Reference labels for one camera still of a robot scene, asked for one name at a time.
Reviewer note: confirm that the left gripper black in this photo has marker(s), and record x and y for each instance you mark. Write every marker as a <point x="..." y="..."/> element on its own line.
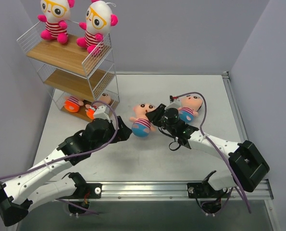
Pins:
<point x="118" y="131"/>

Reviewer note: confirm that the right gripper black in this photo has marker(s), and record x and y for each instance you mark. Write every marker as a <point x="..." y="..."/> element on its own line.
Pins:
<point x="159" y="115"/>

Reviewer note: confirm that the boy plush blue shorts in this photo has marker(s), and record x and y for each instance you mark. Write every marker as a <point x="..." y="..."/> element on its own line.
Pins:
<point x="141" y="126"/>
<point x="190" y="104"/>

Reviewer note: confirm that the boy plush orange shorts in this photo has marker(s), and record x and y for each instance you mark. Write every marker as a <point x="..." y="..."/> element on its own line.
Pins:
<point x="102" y="101"/>
<point x="73" y="103"/>

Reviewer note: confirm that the white panda plush yellow glasses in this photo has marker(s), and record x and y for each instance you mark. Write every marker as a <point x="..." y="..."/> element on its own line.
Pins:
<point x="55" y="14"/>

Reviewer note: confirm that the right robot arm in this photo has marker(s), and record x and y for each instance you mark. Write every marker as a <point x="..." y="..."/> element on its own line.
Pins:
<point x="246" y="165"/>

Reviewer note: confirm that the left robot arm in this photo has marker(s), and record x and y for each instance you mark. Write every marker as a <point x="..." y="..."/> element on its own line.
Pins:
<point x="22" y="192"/>

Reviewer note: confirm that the white wire wooden shelf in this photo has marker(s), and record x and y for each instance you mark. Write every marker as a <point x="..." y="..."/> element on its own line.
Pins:
<point x="71" y="70"/>

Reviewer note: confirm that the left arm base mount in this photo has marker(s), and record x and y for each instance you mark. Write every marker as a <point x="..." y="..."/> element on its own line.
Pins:
<point x="85" y="188"/>

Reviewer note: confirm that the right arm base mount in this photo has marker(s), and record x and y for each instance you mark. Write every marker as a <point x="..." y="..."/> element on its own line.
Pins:
<point x="205" y="187"/>

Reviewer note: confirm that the aluminium table edge rail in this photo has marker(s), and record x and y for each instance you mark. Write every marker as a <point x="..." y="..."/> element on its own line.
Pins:
<point x="234" y="106"/>

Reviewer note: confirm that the front aluminium rail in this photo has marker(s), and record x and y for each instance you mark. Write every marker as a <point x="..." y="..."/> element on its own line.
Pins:
<point x="146" y="191"/>

